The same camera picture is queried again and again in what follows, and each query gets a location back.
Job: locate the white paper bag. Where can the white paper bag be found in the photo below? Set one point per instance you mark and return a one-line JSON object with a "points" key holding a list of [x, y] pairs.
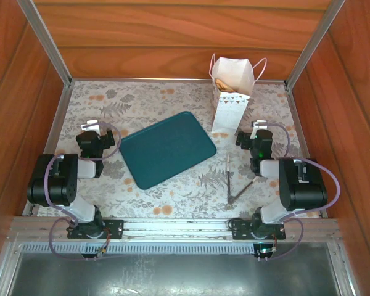
{"points": [[231, 114]]}

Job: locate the metal tongs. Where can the metal tongs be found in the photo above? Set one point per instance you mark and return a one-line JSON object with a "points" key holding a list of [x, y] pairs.
{"points": [[228, 179]]}

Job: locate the round tan fake bread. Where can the round tan fake bread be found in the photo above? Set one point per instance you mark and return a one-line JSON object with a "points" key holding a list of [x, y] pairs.
{"points": [[228, 88]]}

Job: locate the teal plastic tray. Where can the teal plastic tray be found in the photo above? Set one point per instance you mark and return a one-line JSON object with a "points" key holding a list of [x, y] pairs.
{"points": [[166, 151]]}

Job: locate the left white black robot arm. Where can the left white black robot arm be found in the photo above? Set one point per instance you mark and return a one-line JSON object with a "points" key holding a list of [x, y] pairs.
{"points": [[49, 185]]}

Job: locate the floral table mat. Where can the floral table mat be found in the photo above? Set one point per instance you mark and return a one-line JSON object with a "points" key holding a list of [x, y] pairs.
{"points": [[179, 197]]}

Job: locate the grey metal sheet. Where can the grey metal sheet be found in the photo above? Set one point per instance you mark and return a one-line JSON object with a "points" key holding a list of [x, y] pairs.
{"points": [[172, 277]]}

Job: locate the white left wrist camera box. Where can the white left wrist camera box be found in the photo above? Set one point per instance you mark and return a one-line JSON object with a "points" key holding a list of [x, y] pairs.
{"points": [[90, 124]]}

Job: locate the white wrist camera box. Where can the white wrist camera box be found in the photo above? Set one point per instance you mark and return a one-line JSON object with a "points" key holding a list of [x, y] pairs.
{"points": [[90, 124], [260, 124]]}

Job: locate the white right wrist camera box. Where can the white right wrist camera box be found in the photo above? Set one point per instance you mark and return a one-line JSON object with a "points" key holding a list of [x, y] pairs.
{"points": [[260, 124]]}

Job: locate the aluminium frame bar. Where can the aluminium frame bar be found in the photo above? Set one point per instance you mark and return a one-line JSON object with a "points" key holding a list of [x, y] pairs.
{"points": [[142, 79], [58, 117], [299, 123]]}

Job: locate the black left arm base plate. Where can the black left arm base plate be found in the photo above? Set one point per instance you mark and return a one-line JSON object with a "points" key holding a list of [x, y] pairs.
{"points": [[114, 228]]}

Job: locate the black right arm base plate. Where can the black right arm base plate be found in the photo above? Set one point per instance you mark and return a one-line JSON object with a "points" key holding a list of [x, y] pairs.
{"points": [[240, 229]]}

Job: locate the aluminium mounting rail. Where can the aluminium mounting rail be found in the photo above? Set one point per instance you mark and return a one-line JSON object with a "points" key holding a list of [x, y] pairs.
{"points": [[172, 226]]}

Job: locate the aluminium frame post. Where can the aluminium frame post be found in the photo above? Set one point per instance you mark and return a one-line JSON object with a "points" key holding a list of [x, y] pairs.
{"points": [[44, 43], [316, 43]]}

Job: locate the aluminium frame leg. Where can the aluminium frame leg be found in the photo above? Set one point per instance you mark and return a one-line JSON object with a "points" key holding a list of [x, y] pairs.
{"points": [[342, 268], [4, 268]]}

